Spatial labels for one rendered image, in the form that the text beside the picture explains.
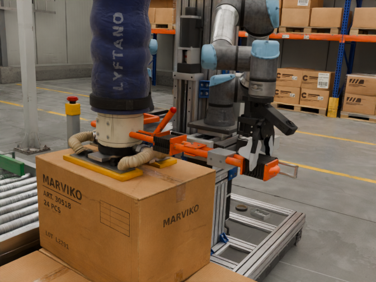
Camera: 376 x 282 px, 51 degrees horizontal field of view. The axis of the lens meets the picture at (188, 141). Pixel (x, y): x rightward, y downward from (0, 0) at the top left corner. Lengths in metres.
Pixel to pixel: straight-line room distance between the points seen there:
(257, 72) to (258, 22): 0.47
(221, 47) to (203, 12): 0.89
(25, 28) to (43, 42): 7.73
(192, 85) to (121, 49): 0.70
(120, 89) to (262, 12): 0.59
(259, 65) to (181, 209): 0.58
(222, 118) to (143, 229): 0.75
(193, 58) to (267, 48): 0.96
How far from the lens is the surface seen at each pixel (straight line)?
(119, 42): 1.39
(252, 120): 1.12
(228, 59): 1.19
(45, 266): 1.70
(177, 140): 1.32
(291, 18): 8.74
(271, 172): 1.13
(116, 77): 1.40
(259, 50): 1.10
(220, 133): 1.79
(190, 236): 1.49
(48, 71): 12.65
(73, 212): 1.53
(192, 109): 2.03
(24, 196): 2.38
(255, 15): 1.54
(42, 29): 12.69
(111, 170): 1.41
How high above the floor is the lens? 1.43
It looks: 15 degrees down
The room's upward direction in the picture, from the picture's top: 3 degrees clockwise
